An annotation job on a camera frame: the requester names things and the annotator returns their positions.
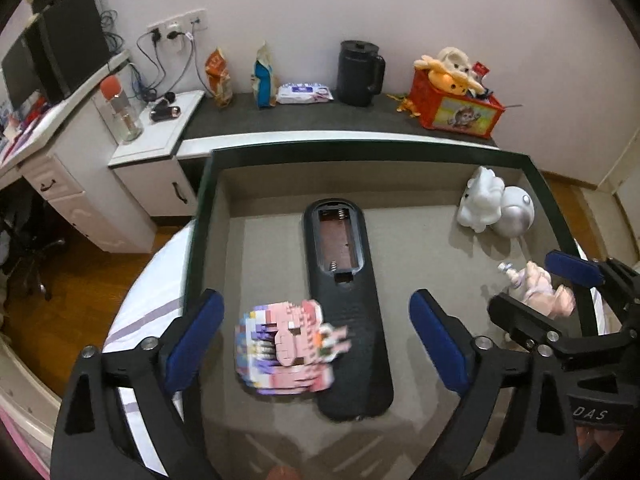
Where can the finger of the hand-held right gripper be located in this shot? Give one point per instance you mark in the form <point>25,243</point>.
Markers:
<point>520,317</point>
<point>570,266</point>

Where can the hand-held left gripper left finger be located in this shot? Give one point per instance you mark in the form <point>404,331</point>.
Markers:
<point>196,340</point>

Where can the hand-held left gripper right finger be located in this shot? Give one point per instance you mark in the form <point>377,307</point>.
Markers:
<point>440,345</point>

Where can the pink pig doll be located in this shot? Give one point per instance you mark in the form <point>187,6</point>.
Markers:
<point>537,285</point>

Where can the pink brick toy figure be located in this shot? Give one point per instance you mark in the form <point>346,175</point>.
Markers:
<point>290,342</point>

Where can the pink storage box dark rim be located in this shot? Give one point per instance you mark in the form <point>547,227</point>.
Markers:
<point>425,240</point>

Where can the person's left hand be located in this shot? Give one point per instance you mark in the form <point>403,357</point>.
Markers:
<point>284,475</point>

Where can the silver white round gadget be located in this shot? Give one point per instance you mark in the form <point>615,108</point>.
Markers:
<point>516,212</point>

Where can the black remote control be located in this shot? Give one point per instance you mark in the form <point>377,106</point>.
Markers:
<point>350,320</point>

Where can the white animal figurine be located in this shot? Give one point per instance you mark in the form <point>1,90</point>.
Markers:
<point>480,200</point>

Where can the white nightstand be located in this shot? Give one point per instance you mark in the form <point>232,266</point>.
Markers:
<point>150,180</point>

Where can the red toy basket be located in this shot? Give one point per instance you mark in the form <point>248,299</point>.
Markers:
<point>460,115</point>

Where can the white desk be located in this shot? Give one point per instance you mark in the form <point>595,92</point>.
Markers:
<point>90,185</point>

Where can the black office chair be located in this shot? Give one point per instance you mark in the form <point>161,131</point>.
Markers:
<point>27,250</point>

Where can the small orange toy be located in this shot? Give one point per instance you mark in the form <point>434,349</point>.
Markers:
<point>407,105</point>

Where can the black cylindrical gadget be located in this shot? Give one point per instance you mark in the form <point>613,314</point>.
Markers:
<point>165,113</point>

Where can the white plush toy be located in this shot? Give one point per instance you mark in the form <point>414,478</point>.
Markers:
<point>457,60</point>

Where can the clear bottle orange cap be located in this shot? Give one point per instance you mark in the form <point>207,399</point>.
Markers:
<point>122,112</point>

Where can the dark topped low cabinet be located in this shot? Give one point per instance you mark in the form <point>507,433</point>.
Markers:
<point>310,120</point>

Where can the orange snack bag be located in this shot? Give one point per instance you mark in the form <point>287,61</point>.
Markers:
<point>220,80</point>

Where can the blue white snack bag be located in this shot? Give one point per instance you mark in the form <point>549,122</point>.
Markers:
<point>263,80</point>

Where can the wet wipes packet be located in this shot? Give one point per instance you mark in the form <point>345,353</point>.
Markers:
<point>302,93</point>

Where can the colourful desk papers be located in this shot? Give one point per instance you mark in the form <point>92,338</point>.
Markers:
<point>22,125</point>

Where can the black kettle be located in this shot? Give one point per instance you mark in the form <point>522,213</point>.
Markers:
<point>357,75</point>

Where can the white plug charger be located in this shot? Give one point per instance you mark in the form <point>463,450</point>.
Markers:
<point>177,40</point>

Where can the black computer monitor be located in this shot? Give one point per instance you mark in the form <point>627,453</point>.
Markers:
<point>20,75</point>

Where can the white pink bed frame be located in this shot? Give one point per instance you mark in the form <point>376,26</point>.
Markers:
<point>25,410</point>

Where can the white wall socket strip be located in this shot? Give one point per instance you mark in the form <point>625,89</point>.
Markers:
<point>177,19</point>

